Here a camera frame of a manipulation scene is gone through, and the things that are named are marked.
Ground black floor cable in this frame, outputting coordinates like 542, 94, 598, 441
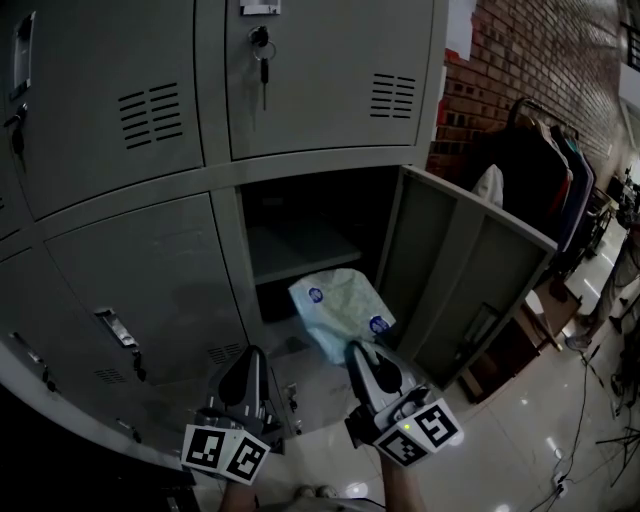
529, 344, 621, 512

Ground black key with ring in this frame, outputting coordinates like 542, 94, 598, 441
248, 25, 277, 112

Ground white plastic bag item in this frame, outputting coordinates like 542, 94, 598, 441
287, 267, 398, 367

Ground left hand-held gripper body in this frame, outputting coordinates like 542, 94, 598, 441
180, 344, 284, 486

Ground grey metal locker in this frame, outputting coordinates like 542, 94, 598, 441
0, 0, 559, 482

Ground person's right forearm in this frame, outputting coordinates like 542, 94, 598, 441
379, 450, 427, 512

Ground row of dark hanging clothes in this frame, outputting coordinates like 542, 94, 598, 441
467, 115, 597, 281

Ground person's grey clothing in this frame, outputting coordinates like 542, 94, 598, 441
277, 494, 387, 512

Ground person's shoes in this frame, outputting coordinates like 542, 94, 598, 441
293, 483, 336, 500

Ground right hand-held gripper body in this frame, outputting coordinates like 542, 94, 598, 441
344, 349, 464, 469

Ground person's left forearm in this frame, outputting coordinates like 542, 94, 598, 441
221, 477, 260, 512

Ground low wooden table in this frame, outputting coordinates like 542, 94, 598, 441
458, 277, 584, 404

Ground open grey locker door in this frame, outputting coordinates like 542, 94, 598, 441
374, 164, 559, 392

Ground white hanging garment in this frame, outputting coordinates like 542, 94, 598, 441
471, 163, 505, 209

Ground black tripod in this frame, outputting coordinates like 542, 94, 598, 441
594, 423, 640, 489

